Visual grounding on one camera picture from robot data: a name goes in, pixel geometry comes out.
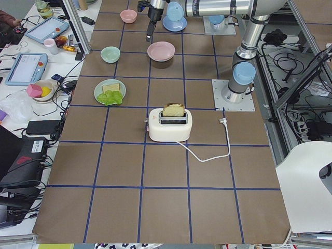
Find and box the bread slice on plate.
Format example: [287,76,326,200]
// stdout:
[102,83,120,93]

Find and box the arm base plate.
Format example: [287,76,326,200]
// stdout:
[203,15,236,36]
[212,79,255,112]

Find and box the black computer box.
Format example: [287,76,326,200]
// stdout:
[1,137,48,189]

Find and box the blue teach pendant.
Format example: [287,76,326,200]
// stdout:
[5,53,48,86]
[25,17,70,44]

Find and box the green bowl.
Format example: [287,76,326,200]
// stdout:
[100,46,121,63]

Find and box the white toaster power cable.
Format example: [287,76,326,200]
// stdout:
[175,118,231,163]

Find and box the black laptop power brick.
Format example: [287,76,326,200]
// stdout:
[25,120,60,135]

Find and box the pink plate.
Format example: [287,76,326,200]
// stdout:
[147,41,175,59]

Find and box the cream plate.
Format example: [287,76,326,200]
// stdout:
[151,57,172,62]

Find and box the bowl with toy fruit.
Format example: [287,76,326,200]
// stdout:
[26,79,57,103]

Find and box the white chair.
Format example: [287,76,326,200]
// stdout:
[276,141,331,233]

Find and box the cream toaster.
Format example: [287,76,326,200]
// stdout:
[147,108,192,142]

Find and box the pink bowl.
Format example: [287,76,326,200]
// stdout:
[120,9,137,24]

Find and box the toast in toaster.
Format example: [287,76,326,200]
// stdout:
[162,103,185,117]

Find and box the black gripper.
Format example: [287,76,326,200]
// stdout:
[137,0,166,42]

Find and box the green lettuce leaf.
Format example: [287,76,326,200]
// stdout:
[97,91,123,106]

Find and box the green plate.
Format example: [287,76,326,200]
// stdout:
[94,79,126,106]

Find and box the blue plate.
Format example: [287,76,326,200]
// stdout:
[162,16,187,32]

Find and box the aluminium frame post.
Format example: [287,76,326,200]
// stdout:
[61,0,91,54]

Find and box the pink cup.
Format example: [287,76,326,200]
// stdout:
[43,38,59,55]

